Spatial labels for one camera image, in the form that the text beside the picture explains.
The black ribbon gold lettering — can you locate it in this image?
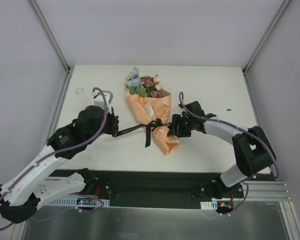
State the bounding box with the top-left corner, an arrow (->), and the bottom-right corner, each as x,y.
112,118 -> 171,148

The orange wrapping paper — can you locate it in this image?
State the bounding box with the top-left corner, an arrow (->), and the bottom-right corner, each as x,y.
125,90 -> 180,156

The artificial flower bunch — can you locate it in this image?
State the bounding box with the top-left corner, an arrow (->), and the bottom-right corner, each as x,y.
124,67 -> 164,98

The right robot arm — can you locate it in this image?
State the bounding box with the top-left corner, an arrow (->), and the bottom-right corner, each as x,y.
167,101 -> 277,199

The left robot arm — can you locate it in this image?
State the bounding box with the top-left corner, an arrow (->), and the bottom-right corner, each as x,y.
0,105 -> 119,224

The clear glass vase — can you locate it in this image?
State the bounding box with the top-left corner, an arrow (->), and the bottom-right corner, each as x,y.
75,87 -> 94,110

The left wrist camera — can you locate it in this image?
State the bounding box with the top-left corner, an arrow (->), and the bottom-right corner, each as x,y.
91,87 -> 114,110

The front aluminium rail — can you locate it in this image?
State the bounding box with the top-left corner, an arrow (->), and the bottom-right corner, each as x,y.
21,177 -> 291,208

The left aluminium frame post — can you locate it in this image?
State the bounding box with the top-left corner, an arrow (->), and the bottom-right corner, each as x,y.
27,0 -> 71,73

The aluminium frame post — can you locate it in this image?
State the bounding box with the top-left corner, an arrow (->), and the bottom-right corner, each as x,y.
27,0 -> 71,73
242,0 -> 293,76

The right aluminium frame post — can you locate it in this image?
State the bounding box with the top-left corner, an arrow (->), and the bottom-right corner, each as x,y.
242,0 -> 293,76

